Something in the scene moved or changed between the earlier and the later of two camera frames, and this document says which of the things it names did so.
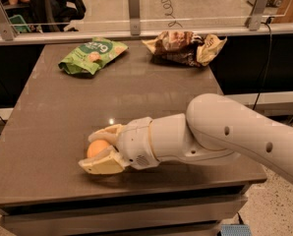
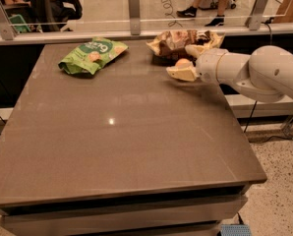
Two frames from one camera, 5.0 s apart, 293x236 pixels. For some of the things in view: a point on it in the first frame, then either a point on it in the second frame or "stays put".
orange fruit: x=95 y=147 to x=183 y=63
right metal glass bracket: x=260 y=2 stays put
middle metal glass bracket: x=134 y=11 stays put
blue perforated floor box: x=235 y=230 stays put
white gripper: x=135 y=143 to x=207 y=65
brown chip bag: x=184 y=47 stays put
